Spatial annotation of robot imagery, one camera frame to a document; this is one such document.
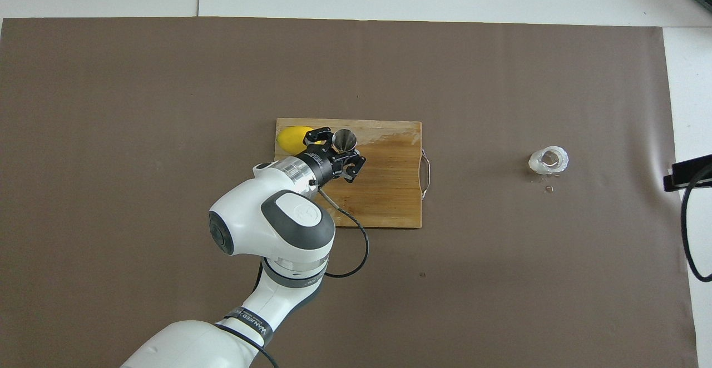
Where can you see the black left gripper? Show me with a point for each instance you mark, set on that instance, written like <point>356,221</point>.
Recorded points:
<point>322,162</point>

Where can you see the steel double jigger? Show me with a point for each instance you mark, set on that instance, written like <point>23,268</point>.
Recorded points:
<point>345,139</point>

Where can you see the clear crinkled plastic cup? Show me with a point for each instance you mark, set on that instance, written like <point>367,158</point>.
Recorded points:
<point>535,162</point>

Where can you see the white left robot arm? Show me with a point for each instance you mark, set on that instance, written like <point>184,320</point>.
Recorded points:
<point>250,218</point>

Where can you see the yellow lemon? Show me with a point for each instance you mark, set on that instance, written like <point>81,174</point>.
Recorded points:
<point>290,139</point>

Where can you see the wooden cutting board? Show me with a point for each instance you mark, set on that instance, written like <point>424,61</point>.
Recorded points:
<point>389,190</point>

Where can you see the brown paper table mat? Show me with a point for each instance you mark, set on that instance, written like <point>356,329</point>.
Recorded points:
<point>111,190</point>

